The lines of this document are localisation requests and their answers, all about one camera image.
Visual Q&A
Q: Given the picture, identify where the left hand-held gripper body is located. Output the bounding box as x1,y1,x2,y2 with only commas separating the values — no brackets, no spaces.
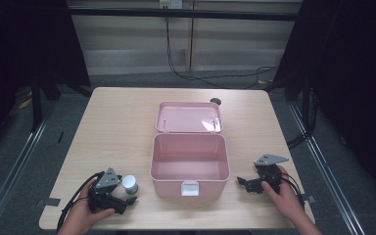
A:
87,166,128,215

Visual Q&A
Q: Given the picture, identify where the yellow tape strip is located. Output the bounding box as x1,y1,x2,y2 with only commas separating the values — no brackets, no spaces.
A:
18,97,33,111

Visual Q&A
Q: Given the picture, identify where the white wall socket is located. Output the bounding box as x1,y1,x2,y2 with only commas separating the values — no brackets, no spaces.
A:
159,0,184,10

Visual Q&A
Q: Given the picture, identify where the black horizontal metal bar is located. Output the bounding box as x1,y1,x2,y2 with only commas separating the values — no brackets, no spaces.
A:
68,7,301,23

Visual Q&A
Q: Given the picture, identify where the metal floor rail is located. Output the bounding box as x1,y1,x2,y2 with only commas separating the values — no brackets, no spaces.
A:
288,102,365,235
0,107,58,235

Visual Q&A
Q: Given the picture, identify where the person's right hand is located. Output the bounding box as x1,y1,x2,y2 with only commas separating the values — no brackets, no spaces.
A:
260,164,305,224

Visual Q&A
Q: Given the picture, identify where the silver cylindrical can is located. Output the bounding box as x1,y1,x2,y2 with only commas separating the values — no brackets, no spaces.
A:
121,174,140,196

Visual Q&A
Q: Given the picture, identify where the black cable bundle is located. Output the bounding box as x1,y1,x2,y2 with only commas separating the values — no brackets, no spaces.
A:
286,87,319,151

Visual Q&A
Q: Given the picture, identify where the right hand-held gripper black cable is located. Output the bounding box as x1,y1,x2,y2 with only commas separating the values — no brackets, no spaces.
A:
279,171,306,210

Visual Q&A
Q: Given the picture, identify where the black curtain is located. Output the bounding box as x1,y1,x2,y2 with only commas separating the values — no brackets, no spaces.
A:
264,0,376,204
0,0,92,161

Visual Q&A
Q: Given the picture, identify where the person's left hand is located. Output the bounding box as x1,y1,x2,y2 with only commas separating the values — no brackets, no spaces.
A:
66,178,116,234

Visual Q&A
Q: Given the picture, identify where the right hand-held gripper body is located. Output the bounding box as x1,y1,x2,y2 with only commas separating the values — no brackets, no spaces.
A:
253,153,290,195

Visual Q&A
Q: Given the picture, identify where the long black floor cable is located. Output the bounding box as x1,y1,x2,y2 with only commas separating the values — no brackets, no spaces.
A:
164,17,279,90

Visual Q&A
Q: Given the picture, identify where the pink storage box with lid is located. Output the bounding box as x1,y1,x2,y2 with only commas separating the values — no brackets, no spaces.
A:
149,101,231,201

